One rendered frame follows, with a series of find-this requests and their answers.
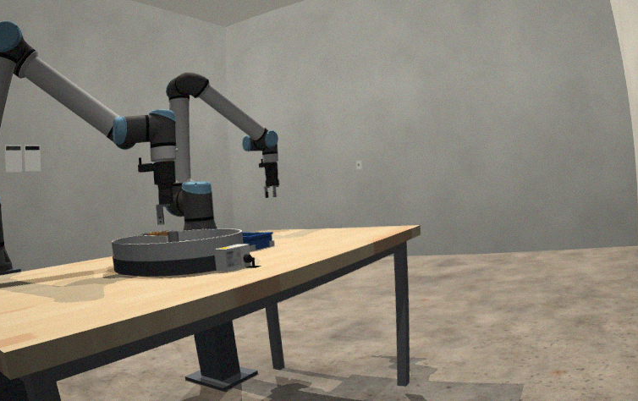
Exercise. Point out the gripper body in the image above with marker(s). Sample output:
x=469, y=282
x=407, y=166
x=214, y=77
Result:
x=165, y=181
x=271, y=175

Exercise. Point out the grey turntable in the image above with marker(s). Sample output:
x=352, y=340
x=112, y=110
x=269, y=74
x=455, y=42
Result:
x=157, y=253

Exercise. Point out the blue crate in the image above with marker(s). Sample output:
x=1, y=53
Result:
x=258, y=239

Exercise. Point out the white control box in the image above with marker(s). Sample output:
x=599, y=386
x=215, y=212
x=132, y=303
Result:
x=230, y=257

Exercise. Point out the wooden table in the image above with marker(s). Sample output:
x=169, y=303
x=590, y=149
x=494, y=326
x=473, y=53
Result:
x=130, y=300

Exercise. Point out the white wall sheet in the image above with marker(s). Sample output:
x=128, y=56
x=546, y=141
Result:
x=13, y=161
x=32, y=161

